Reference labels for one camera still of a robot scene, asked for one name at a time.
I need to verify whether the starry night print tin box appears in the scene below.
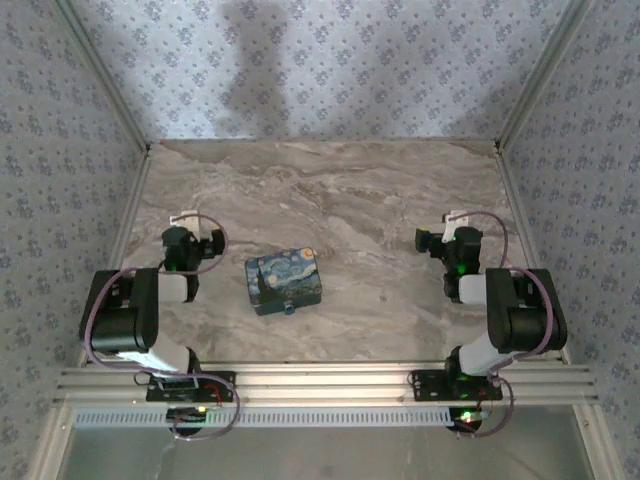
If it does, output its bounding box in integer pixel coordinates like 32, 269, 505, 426
243, 245, 324, 317

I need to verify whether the aluminium profile beam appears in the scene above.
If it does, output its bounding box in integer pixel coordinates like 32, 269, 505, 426
54, 362, 599, 404

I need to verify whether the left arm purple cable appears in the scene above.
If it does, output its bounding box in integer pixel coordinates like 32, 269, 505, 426
82, 212, 229, 369

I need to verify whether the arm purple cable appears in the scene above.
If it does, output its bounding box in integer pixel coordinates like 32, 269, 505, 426
82, 212, 229, 369
459, 209, 559, 381

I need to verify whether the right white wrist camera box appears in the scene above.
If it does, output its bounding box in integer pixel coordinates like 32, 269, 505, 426
441, 209, 471, 244

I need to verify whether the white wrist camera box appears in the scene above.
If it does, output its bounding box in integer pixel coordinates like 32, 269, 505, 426
169, 210, 204, 241
441, 209, 471, 244

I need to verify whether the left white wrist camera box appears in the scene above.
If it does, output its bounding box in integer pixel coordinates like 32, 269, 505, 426
169, 210, 204, 241

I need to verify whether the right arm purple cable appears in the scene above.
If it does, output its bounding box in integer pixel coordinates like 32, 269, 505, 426
459, 209, 559, 381

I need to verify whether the aluminium table side rail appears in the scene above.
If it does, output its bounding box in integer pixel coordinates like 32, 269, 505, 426
79, 147, 154, 364
493, 142, 572, 362

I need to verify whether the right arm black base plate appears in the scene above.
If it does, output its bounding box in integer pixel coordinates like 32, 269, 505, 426
409, 369, 504, 403

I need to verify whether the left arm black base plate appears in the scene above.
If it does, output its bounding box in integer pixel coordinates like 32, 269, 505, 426
146, 370, 237, 404

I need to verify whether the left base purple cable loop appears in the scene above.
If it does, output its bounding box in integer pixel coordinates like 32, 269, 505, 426
169, 372, 242, 441

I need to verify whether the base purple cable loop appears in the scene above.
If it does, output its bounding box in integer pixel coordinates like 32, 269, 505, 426
452, 374, 516, 440
169, 372, 242, 441

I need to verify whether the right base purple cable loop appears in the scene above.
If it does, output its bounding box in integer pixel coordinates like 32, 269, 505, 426
452, 374, 516, 440

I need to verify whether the aluminium frame post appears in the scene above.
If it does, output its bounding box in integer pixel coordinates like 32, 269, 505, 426
52, 0, 152, 154
496, 0, 596, 151

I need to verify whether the grey slotted cable duct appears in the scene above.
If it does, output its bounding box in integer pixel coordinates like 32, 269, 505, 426
74, 405, 481, 429

